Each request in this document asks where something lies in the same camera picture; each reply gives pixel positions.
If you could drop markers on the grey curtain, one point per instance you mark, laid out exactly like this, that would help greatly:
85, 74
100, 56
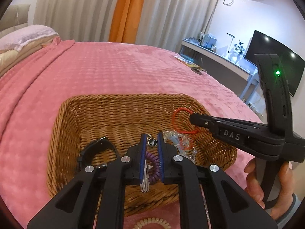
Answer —
76, 7
178, 14

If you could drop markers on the white desk lamp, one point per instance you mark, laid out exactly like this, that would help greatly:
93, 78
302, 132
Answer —
230, 43

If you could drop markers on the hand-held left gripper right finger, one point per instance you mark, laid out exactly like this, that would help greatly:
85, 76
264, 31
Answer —
190, 186

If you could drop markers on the white desk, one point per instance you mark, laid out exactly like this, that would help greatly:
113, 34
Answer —
214, 57

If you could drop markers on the small dark object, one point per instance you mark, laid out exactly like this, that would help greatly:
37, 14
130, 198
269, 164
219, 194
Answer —
199, 71

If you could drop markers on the white chair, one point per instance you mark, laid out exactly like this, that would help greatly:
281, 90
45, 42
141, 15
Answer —
252, 83

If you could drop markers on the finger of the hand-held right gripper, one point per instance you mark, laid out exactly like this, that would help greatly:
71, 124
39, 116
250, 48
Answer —
202, 121

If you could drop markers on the pink fleece blanket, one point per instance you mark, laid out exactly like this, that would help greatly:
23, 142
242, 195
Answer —
107, 71

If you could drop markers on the lilac pillow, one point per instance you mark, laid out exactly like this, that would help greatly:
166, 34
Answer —
26, 35

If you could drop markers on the brown wicker basket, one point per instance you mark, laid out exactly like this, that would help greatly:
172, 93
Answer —
119, 114

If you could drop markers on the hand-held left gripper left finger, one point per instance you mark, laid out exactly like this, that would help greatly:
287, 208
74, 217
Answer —
104, 183

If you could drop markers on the books on desk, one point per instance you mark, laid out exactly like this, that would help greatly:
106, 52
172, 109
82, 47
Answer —
208, 41

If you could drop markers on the colourful booklet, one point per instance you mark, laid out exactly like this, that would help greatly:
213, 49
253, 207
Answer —
187, 62

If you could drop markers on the beige quilt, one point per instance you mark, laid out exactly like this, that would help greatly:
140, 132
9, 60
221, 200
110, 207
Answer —
14, 59

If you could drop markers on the person's right hand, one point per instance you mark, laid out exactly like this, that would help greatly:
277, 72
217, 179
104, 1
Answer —
253, 181

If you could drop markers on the beige padded headboard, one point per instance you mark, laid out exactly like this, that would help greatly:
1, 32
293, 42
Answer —
14, 16

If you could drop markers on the black flat television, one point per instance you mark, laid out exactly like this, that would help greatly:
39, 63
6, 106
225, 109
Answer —
264, 45

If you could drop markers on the person's right forearm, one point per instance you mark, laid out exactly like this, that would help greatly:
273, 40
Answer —
289, 210

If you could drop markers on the orange curtain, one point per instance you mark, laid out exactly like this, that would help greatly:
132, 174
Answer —
128, 12

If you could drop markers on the black wrist watch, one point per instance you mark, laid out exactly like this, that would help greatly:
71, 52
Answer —
95, 148

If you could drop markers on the white vase with flowers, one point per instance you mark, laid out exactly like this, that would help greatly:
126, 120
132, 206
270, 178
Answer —
237, 52

